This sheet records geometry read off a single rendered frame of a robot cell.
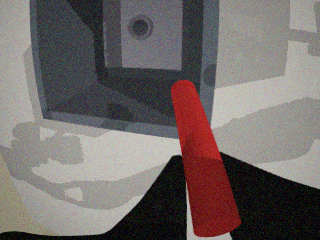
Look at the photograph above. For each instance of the red peg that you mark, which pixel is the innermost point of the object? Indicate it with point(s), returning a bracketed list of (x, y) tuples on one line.
[(213, 206)]

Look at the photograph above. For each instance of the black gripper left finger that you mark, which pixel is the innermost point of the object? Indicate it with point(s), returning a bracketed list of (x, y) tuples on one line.
[(160, 215)]

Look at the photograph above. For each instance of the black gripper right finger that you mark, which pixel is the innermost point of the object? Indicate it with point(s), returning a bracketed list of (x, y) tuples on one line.
[(270, 207)]

